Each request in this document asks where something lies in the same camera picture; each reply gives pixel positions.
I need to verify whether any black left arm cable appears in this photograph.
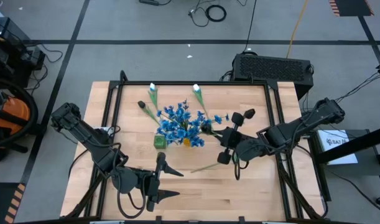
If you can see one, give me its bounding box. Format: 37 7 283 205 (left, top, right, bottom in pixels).
114 141 149 220

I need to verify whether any orange vacuum cleaner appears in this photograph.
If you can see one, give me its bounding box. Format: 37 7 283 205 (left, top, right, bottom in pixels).
0 77 40 149
0 88 32 138

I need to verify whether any black equipment stack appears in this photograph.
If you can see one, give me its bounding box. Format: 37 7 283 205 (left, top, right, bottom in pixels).
0 17 47 88

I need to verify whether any yellow cable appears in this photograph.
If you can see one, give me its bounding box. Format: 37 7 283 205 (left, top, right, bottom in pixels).
285 0 309 59

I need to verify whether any blue artificial flower bunch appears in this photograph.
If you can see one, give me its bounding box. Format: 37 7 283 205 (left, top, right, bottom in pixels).
154 118 181 147
189 110 231 149
163 99 192 138

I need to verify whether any black side stand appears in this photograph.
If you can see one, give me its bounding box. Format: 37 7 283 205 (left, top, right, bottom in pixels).
309 124 380 200

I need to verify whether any coiled black floor cable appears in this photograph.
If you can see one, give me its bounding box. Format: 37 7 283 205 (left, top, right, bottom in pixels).
188 3 228 28

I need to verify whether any green textured glass vase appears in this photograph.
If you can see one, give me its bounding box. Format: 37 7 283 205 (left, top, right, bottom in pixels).
153 134 168 149

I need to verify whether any black mesh computer case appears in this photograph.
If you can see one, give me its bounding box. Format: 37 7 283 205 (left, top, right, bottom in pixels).
232 52 315 101

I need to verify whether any black mat with hazard stripes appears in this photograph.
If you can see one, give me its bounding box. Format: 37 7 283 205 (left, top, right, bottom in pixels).
0 182 26 224
328 0 375 17

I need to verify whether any black cable bundle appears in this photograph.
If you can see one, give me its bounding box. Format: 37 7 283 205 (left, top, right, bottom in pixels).
328 70 380 109

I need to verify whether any black artificial tulip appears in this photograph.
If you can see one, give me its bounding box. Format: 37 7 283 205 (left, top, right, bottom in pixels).
137 100 161 125

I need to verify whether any green stems pile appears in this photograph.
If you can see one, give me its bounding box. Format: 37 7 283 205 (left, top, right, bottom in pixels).
201 123 223 139

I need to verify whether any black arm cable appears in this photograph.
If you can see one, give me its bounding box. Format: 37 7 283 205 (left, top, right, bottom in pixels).
233 152 249 181
114 141 149 220

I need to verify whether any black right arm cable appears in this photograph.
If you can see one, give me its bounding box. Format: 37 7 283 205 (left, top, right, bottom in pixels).
233 152 249 181

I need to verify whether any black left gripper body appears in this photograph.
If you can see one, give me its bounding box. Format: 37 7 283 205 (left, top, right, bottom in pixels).
139 151 167 213

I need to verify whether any long black floor cable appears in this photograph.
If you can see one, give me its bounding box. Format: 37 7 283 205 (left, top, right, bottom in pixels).
241 0 258 54

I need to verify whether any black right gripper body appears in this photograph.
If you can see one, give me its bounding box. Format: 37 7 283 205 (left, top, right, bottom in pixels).
216 111 245 166

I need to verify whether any white label box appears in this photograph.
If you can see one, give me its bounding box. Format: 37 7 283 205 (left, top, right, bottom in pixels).
317 129 359 166

